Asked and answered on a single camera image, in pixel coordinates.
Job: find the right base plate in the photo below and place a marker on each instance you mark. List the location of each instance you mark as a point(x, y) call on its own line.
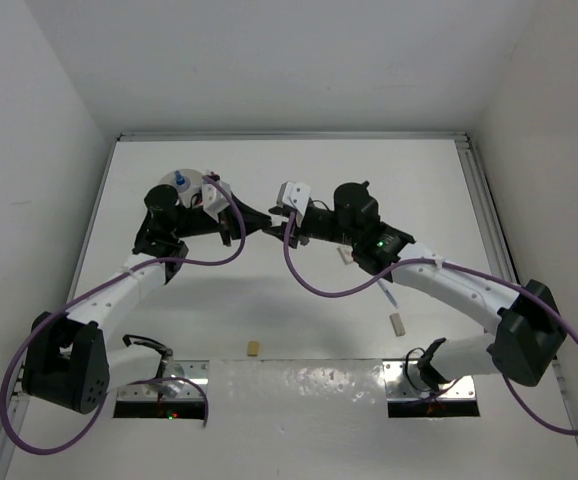
point(404, 383)

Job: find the small yellow eraser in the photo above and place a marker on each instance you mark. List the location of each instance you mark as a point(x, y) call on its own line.
point(253, 349)

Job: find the blue ballpoint pen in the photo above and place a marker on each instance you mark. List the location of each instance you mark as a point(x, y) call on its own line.
point(388, 294)

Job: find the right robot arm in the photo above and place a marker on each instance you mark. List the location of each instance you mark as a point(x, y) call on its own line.
point(520, 339)

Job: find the white round divided container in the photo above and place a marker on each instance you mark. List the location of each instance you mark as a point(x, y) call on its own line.
point(192, 196)

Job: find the left base plate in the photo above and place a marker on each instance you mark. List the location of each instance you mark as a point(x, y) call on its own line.
point(184, 380)

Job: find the staples box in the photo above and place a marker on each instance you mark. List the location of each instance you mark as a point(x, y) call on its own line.
point(345, 254)

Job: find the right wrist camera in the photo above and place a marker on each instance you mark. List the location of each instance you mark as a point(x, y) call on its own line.
point(295, 196)

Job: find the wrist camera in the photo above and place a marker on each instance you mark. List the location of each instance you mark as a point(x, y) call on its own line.
point(295, 196)
point(215, 201)

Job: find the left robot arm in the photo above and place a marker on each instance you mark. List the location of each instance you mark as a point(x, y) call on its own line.
point(70, 360)

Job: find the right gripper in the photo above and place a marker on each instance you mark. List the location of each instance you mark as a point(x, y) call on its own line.
point(300, 228)

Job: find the beige eraser block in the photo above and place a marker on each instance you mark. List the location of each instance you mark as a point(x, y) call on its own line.
point(397, 324)

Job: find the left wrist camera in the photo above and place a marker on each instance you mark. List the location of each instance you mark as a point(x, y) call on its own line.
point(215, 201)

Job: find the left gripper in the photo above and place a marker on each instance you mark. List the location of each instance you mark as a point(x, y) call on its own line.
point(250, 215)

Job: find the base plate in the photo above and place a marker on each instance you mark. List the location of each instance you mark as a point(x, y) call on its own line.
point(404, 383)
point(184, 380)

